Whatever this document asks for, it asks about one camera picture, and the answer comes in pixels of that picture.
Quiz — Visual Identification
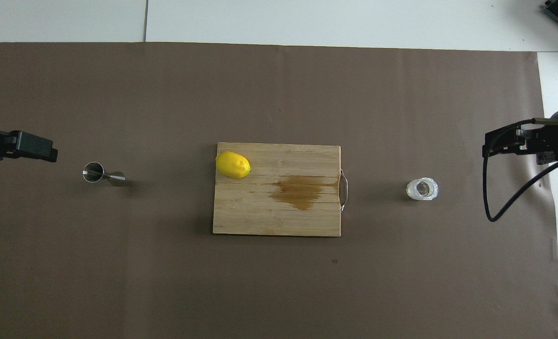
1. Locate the steel double jigger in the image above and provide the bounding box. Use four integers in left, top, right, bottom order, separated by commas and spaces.
82, 162, 126, 187

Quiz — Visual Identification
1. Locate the clear textured glass cup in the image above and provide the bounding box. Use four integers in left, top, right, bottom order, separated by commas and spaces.
406, 177, 439, 202

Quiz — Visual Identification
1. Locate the brown paper table mat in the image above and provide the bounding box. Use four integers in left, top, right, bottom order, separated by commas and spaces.
0, 41, 558, 339

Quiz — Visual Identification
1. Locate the yellow lemon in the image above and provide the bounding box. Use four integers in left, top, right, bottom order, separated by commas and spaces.
215, 151, 252, 179

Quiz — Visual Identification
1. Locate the wooden cutting board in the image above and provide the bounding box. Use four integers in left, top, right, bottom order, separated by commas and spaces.
213, 143, 349, 237

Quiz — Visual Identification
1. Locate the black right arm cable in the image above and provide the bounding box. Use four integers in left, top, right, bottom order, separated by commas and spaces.
482, 118, 558, 223

